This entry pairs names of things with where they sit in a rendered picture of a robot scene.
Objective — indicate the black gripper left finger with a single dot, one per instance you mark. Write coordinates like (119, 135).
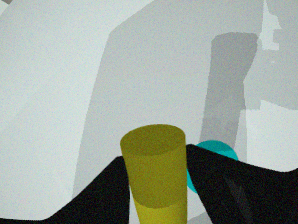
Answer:
(104, 201)

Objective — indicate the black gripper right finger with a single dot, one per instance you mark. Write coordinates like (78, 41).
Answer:
(238, 193)

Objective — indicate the yellow cylinder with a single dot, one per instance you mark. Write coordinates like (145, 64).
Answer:
(155, 160)

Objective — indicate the cyan circle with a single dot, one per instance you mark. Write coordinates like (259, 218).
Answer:
(214, 146)

